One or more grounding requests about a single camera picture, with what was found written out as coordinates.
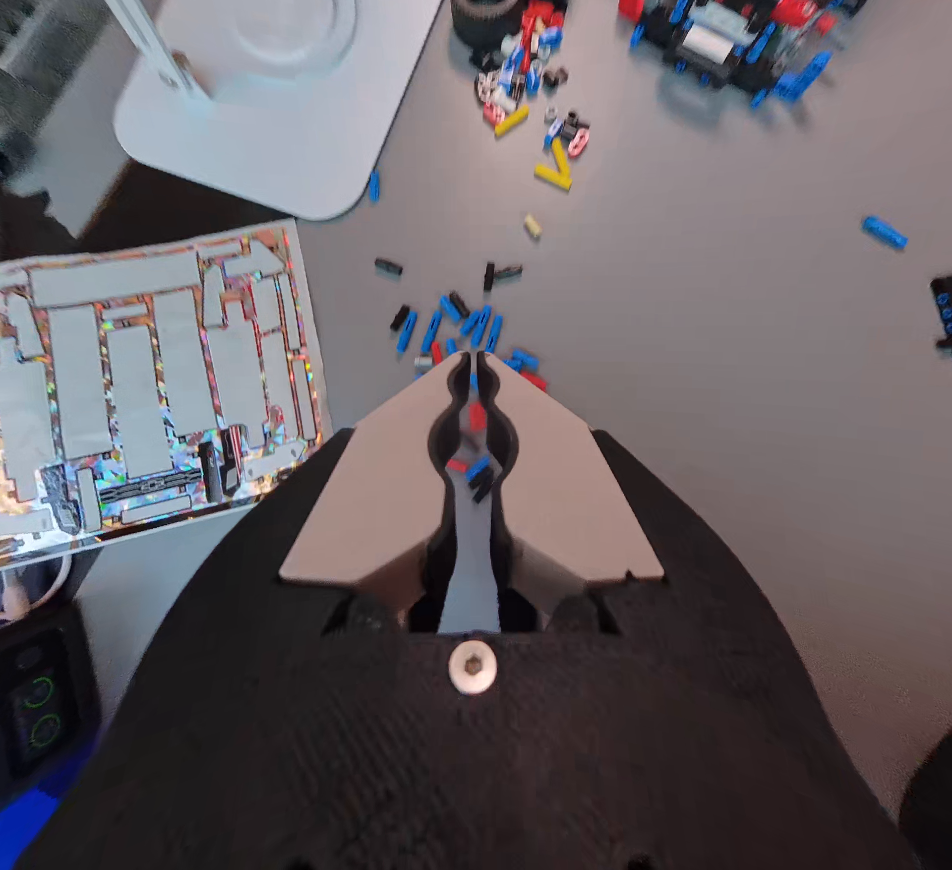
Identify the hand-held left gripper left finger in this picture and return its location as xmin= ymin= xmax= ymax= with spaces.
xmin=279 ymin=351 xmax=473 ymax=631

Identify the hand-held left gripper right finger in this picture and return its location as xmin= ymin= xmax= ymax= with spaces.
xmin=476 ymin=351 xmax=666 ymax=627

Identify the silver sticker sheet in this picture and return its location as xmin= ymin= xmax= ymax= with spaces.
xmin=0 ymin=219 xmax=333 ymax=575

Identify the black beam with blue pins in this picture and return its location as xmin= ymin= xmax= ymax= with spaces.
xmin=930 ymin=276 xmax=952 ymax=352

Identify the grey desk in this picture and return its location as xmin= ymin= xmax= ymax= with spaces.
xmin=0 ymin=0 xmax=952 ymax=819

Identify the pile of blue red pins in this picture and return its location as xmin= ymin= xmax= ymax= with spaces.
xmin=374 ymin=256 xmax=553 ymax=506

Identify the small black box device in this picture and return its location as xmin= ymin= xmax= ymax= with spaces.
xmin=0 ymin=617 xmax=103 ymax=798

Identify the pile of mixed coloured pieces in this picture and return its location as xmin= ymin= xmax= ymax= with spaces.
xmin=472 ymin=0 xmax=596 ymax=194

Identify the toy brick race car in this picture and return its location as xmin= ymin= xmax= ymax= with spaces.
xmin=617 ymin=0 xmax=917 ymax=110

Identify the white looped cable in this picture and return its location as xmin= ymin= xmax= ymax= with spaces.
xmin=0 ymin=550 xmax=75 ymax=623

